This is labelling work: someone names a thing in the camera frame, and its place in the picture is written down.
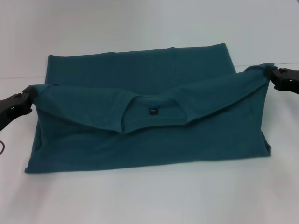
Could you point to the teal blue FREE! t-shirt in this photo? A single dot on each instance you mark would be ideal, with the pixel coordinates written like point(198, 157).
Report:
point(149, 105)

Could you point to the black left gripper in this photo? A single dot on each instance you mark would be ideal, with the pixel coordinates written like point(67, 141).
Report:
point(9, 109)

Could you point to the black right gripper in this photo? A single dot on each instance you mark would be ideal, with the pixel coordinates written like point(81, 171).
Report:
point(288, 80)

